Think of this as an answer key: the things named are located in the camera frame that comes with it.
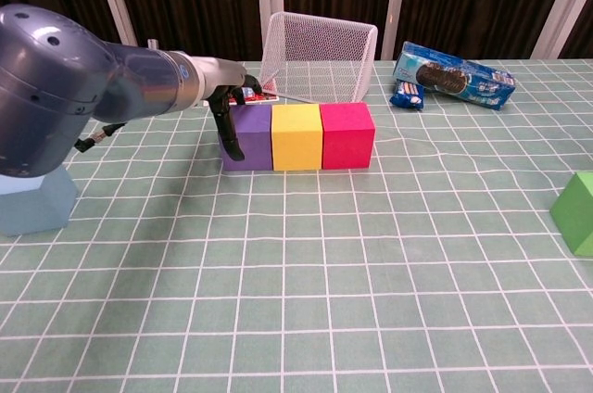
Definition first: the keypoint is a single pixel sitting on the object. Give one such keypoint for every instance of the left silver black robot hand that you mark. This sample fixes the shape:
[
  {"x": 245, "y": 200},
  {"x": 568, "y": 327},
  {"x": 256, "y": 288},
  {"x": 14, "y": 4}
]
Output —
[{"x": 222, "y": 73}]

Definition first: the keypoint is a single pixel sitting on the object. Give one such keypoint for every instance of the purple foam block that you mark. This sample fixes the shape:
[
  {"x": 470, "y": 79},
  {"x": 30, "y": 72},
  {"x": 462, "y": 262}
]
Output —
[{"x": 255, "y": 143}]

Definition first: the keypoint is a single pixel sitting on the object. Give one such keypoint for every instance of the red foam block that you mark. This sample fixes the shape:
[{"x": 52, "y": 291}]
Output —
[{"x": 347, "y": 138}]

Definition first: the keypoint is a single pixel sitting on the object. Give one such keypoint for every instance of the green foam block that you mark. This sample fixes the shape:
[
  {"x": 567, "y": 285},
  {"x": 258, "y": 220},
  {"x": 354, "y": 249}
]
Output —
[{"x": 576, "y": 217}]

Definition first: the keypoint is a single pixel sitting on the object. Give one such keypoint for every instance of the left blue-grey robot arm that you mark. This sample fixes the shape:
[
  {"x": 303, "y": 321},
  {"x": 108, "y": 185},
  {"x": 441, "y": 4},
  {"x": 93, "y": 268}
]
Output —
[{"x": 69, "y": 87}]

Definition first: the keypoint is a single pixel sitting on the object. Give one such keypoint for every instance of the red white card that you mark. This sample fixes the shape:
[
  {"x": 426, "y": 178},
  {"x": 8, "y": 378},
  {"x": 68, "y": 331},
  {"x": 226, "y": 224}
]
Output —
[{"x": 268, "y": 97}]

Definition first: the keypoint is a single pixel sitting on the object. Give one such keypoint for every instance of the yellow foam block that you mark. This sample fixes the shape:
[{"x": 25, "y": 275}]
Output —
[{"x": 296, "y": 143}]

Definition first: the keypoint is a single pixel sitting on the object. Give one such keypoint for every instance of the small blue cookie packet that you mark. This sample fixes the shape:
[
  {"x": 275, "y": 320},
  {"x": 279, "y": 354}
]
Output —
[{"x": 407, "y": 96}]

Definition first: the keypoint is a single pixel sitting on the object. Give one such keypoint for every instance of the green checked tablecloth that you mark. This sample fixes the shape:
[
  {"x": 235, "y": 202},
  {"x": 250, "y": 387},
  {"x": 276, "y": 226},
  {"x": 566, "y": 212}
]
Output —
[{"x": 296, "y": 272}]

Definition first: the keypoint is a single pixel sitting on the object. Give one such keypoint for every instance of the light blue foam block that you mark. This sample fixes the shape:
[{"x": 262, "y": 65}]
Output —
[{"x": 37, "y": 207}]

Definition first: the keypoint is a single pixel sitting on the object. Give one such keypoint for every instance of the long blue cookie box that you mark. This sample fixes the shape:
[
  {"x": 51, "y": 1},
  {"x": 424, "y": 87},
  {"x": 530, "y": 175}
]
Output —
[{"x": 463, "y": 80}]

